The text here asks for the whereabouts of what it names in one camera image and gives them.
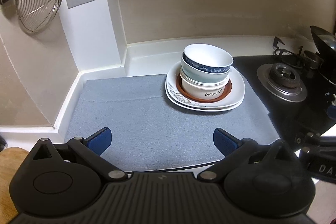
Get brown terracotta plate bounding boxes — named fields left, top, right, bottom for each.
left=175, top=75, right=232, bottom=103

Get steel burner ring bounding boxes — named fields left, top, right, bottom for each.
left=256, top=62, right=308, bottom=103

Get white blue-rimmed bowl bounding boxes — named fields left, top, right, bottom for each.
left=182, top=44, right=234, bottom=74

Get black gas stove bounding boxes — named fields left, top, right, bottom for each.
left=232, top=54, right=336, bottom=152

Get turquoise glazed bowl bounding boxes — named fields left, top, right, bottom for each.
left=181, top=58, right=232, bottom=84

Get cream bowls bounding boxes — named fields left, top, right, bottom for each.
left=179, top=69, right=230, bottom=98

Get black pot support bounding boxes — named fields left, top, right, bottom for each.
left=273, top=36, right=323, bottom=69

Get wooden cutting board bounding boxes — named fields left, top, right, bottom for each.
left=0, top=147, right=29, bottom=223

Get far white floral plate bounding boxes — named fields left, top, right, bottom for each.
left=165, top=62, right=245, bottom=112

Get grey drying mat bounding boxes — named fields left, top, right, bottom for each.
left=66, top=75, right=278, bottom=171

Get dark pot with lid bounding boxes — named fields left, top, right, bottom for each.
left=310, top=26, right=336, bottom=84

